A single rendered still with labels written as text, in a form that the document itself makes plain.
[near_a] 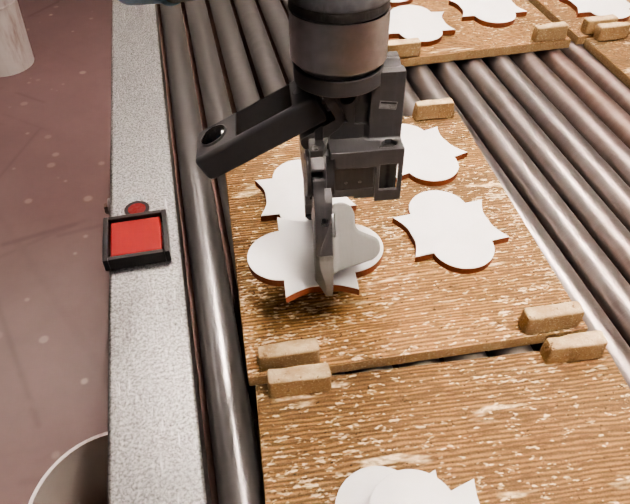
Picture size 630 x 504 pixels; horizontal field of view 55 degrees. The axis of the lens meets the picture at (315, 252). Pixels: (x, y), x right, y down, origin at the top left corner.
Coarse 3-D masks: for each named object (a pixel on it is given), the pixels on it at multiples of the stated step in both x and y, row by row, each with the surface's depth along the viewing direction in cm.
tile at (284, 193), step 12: (288, 168) 79; (300, 168) 79; (264, 180) 78; (276, 180) 78; (288, 180) 78; (300, 180) 78; (264, 192) 76; (276, 192) 76; (288, 192) 76; (300, 192) 76; (276, 204) 74; (288, 204) 74; (300, 204) 74; (348, 204) 74; (264, 216) 73; (276, 216) 73; (288, 216) 73; (300, 216) 73
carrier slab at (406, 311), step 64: (448, 128) 87; (256, 192) 77; (384, 256) 69; (512, 256) 69; (256, 320) 63; (320, 320) 63; (384, 320) 63; (448, 320) 63; (512, 320) 63; (256, 384) 59
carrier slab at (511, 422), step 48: (336, 384) 58; (384, 384) 58; (432, 384) 58; (480, 384) 58; (528, 384) 58; (576, 384) 58; (624, 384) 58; (288, 432) 54; (336, 432) 54; (384, 432) 54; (432, 432) 54; (480, 432) 54; (528, 432) 54; (576, 432) 54; (624, 432) 54; (288, 480) 51; (336, 480) 51; (480, 480) 51; (528, 480) 51; (576, 480) 51; (624, 480) 51
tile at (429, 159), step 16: (416, 128) 86; (432, 128) 86; (416, 144) 83; (432, 144) 83; (448, 144) 83; (416, 160) 80; (432, 160) 80; (448, 160) 80; (416, 176) 78; (432, 176) 78; (448, 176) 78
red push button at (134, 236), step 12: (120, 228) 74; (132, 228) 74; (144, 228) 74; (156, 228) 74; (120, 240) 72; (132, 240) 72; (144, 240) 72; (156, 240) 72; (120, 252) 71; (132, 252) 71
